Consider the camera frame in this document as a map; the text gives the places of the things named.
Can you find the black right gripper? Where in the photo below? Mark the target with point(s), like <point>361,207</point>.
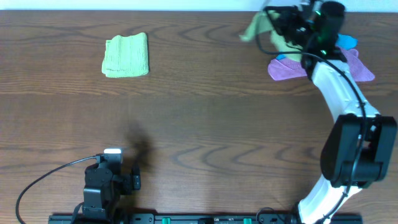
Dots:
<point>280,20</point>

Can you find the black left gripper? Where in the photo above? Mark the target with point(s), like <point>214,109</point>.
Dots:
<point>135,180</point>

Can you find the green microfiber cloth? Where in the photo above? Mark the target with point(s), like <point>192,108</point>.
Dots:
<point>261,24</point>

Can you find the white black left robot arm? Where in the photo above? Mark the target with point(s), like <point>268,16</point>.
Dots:
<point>104,186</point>

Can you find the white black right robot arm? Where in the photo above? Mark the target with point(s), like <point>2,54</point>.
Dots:
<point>359,148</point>

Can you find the purple microfiber cloth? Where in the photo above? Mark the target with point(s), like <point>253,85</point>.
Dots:
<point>285,69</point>

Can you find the blue microfiber cloth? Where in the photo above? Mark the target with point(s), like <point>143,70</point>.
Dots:
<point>346,42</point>

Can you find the folded green cloth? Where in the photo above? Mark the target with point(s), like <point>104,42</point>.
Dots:
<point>126,57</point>

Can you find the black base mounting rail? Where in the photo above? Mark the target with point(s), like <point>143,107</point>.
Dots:
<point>148,218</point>

